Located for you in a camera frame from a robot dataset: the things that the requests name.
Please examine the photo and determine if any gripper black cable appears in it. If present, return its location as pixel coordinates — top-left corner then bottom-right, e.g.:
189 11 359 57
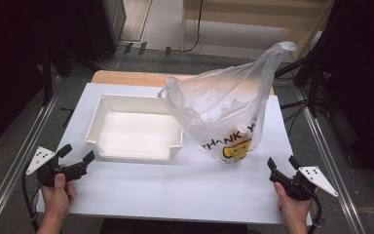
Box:
20 162 43 233
306 191 324 234

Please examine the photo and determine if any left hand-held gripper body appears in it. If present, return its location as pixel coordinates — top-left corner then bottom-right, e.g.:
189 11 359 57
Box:
25 145 89 188

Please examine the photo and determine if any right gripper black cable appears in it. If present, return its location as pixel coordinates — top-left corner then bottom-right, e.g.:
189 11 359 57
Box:
306 191 324 234

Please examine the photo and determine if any white plastic bin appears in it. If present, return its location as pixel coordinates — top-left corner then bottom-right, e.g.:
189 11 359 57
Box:
84 94 184 163

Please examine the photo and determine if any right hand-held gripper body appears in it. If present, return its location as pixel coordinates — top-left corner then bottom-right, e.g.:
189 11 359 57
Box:
269 166 339 202

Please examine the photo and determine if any wooden table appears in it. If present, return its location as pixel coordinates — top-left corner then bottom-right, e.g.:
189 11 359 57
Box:
91 69 276 97

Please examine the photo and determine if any black tripod stand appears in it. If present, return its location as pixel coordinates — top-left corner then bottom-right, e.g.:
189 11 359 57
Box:
274 57 330 120

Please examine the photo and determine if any clear plastic bag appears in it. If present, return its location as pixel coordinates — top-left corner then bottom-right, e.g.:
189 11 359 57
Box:
157 41 298 165

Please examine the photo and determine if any wooden shelf frame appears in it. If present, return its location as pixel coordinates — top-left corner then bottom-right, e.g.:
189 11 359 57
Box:
180 0 334 61

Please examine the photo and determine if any black hanging cable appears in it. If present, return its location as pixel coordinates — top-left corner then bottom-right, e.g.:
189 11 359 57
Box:
169 0 205 54

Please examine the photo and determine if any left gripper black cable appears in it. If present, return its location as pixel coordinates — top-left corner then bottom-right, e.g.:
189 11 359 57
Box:
20 162 43 233

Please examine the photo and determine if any aluminium floor rail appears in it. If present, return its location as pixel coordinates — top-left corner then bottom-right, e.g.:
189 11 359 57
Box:
0 92 61 234
293 87 368 234

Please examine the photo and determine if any black cabinet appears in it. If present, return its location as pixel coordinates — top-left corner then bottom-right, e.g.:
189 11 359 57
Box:
79 0 128 63

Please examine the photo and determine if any person's left hand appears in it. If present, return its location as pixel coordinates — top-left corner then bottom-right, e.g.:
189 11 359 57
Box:
40 173 77 222

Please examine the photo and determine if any person's dark clothing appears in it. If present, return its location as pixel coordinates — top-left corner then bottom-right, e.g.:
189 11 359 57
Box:
98 217 250 234

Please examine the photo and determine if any white board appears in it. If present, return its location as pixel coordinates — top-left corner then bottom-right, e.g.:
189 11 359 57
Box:
35 82 314 226

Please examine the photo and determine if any person's right hand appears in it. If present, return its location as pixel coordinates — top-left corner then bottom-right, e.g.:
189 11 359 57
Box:
273 181 313 225

